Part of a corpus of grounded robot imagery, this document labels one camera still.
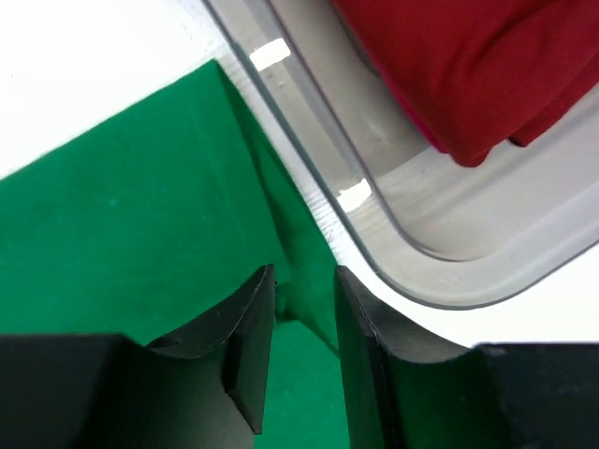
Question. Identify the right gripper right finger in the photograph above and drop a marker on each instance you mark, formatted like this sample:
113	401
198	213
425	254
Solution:
405	387

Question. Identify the red folded shirt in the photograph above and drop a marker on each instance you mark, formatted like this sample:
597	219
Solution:
472	74

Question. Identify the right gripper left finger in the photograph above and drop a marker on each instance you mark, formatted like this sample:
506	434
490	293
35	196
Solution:
203	385

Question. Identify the clear plastic bin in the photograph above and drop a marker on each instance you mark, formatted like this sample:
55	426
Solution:
444	235

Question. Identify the green polo shirt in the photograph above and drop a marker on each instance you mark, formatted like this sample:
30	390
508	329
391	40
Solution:
136	228

